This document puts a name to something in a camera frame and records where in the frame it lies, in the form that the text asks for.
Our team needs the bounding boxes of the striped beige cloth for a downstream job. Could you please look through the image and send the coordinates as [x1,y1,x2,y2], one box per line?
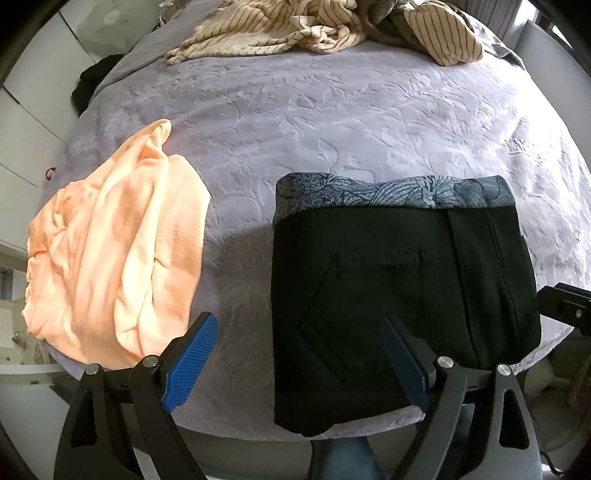
[165,0,370,65]

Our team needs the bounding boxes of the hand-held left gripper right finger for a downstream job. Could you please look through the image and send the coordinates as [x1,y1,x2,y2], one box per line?
[379,314,543,480]

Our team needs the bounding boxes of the person's jeans leg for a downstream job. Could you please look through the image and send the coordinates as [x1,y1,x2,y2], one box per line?
[309,401,467,480]

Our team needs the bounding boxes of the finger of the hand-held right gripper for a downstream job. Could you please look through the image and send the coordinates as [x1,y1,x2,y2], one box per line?
[537,284,591,337]

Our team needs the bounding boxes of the black pants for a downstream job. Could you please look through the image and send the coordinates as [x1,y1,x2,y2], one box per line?
[270,172,542,437]

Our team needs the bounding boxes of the white wardrobe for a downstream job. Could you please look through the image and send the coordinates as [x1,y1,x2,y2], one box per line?
[0,0,112,259]

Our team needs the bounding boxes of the peach cloth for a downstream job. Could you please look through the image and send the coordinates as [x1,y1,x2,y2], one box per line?
[22,119,212,370]

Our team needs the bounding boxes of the striped beige pillow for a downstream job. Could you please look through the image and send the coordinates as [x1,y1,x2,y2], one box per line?
[404,0,484,66]

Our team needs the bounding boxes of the lavender embossed blanket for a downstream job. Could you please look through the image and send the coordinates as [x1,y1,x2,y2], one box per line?
[46,0,591,439]

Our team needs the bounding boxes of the black cloth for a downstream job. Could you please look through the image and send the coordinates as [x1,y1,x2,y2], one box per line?
[70,53,125,116]

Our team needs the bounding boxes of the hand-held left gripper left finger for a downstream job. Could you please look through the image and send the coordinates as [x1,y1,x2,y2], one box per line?
[53,311,219,480]

